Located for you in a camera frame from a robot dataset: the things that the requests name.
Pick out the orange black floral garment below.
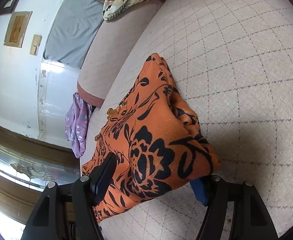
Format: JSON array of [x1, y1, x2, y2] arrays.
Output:
[[82, 53, 221, 221]]

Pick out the beige wall switch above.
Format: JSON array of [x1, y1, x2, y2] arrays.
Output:
[[29, 35, 42, 56]]

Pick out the grey pillow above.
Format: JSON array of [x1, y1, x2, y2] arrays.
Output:
[[43, 0, 104, 68]]

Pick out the wooden glass-panel wardrobe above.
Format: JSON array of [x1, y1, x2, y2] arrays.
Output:
[[0, 126, 80, 224]]

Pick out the wooden wall frame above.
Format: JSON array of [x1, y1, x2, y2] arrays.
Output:
[[4, 11, 32, 48]]

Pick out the beige quilted bed cover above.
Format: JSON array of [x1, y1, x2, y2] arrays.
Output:
[[80, 0, 293, 235]]

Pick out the purple floral garment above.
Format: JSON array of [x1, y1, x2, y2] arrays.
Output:
[[65, 93, 94, 159]]

